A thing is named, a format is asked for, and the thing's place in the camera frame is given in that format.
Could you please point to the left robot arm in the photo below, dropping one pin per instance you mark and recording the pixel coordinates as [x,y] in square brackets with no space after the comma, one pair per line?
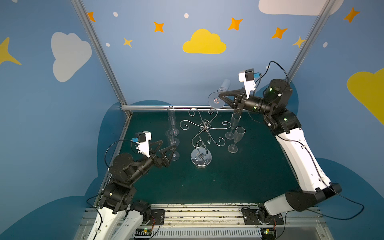
[118,216]

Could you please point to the chrome wine glass rack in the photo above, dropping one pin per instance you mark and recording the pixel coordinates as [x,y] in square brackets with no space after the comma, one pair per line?
[201,157]

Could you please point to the green circuit board left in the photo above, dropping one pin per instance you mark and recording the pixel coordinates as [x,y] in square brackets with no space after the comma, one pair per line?
[146,233]

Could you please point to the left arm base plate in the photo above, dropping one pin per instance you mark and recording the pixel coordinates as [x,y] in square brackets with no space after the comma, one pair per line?
[158,216]

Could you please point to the green circuit board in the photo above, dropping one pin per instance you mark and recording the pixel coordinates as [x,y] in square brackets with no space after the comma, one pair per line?
[268,234]
[146,233]

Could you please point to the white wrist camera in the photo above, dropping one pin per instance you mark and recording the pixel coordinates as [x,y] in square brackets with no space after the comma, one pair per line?
[251,80]
[141,142]

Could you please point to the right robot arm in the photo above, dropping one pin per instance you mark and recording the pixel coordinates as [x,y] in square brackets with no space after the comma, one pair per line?
[315,186]

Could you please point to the aluminium frame post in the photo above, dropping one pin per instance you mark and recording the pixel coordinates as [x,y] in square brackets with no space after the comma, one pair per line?
[304,20]
[88,26]

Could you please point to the aluminium left frame post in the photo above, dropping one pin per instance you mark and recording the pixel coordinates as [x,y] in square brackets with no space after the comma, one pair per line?
[88,26]

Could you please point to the aluminium right frame post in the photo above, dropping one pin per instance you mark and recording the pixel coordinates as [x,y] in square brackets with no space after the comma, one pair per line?
[304,20]

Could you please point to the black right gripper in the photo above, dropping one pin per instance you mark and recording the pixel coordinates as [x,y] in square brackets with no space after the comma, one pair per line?
[238,103]

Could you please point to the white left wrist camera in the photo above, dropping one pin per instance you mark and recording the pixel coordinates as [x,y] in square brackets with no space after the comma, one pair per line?
[141,142]

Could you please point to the aluminium back frame rail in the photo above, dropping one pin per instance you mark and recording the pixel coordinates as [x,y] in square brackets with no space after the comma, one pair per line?
[182,108]

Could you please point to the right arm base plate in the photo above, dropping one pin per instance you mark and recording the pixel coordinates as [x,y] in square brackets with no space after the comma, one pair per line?
[252,216]

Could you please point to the clear wine glass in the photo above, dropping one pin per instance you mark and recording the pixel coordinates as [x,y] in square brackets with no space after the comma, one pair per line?
[238,135]
[235,119]
[173,130]
[173,142]
[171,112]
[214,100]

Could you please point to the green circuit board right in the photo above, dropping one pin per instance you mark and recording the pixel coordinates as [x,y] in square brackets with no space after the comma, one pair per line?
[268,234]

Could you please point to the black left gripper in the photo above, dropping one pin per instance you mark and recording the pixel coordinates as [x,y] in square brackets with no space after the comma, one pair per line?
[156,158]

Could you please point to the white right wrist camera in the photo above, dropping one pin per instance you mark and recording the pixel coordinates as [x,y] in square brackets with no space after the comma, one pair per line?
[251,80]

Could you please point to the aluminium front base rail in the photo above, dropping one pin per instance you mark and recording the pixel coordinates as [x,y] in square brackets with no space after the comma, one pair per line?
[221,222]

